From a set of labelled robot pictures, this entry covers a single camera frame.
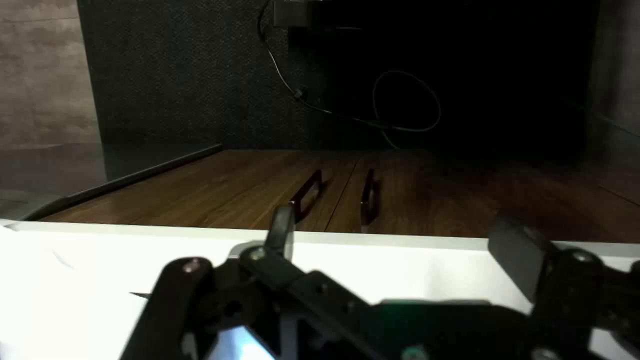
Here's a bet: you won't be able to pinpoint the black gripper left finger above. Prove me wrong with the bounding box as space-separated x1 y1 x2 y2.
119 203 377 360

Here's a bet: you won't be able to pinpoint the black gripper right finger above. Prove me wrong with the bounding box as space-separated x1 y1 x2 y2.
489 212 640 360

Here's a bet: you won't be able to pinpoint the thin black floor cable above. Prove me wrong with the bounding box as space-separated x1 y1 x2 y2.
259 0 446 151

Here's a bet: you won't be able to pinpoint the brown wooden counter cabinet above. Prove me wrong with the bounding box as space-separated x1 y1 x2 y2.
39 146 640 244

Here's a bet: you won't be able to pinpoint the black cabinet door handle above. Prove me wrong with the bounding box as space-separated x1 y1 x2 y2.
288 166 329 221
359 166 383 227

